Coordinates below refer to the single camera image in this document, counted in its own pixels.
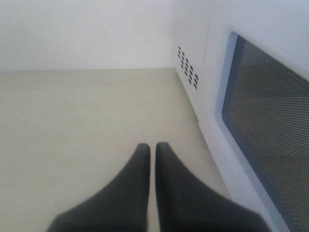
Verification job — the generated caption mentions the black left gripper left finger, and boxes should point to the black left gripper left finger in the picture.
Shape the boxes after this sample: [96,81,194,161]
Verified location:
[47,143,151,232]

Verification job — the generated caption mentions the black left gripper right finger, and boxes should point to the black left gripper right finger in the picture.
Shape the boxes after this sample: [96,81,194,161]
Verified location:
[155,142,268,232]

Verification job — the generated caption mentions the white microwave door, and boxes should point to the white microwave door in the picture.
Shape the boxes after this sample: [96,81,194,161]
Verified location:
[200,0,309,232]

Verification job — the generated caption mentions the white microwave oven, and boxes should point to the white microwave oven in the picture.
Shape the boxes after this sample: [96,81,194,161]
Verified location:
[175,0,251,194]

